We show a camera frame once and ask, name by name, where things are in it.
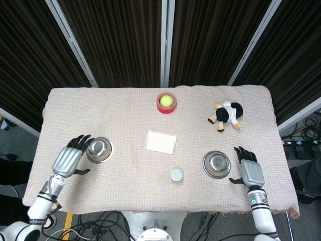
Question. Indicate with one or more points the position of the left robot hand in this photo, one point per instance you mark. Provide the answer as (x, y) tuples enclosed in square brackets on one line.
[(65, 158)]

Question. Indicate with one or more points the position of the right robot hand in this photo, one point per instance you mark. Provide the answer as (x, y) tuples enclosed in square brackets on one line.
[(251, 170)]

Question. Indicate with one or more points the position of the wide rimmed metal bowl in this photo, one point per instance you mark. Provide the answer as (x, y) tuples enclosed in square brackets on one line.
[(217, 164)]

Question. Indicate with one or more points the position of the small deep metal bowl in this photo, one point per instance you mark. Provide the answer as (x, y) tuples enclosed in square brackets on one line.
[(100, 149)]

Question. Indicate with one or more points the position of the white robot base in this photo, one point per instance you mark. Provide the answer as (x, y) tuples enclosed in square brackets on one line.
[(154, 226)]

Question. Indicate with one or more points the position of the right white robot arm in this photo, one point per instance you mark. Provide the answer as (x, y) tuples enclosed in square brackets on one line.
[(262, 213)]

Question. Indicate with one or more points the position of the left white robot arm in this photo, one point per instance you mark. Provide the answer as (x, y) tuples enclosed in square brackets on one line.
[(37, 206)]

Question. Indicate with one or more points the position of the black power strip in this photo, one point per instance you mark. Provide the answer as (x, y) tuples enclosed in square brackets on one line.
[(301, 143)]

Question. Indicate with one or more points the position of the beige woven tablecloth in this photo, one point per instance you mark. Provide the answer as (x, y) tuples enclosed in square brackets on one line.
[(125, 160)]

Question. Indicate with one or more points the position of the black white plush toy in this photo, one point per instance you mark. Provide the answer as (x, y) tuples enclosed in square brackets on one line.
[(227, 114)]

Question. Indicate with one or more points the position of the small white round lid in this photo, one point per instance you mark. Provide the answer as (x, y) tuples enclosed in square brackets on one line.
[(176, 175)]

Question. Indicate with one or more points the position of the red tape roll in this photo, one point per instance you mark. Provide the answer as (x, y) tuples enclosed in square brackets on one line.
[(160, 108)]

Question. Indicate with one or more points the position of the yellow tennis ball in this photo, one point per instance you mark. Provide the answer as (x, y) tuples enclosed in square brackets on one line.
[(166, 101)]

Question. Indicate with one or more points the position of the grey partition post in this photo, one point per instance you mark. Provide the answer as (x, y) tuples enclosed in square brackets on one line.
[(72, 44), (299, 118), (253, 42), (166, 42), (15, 120)]

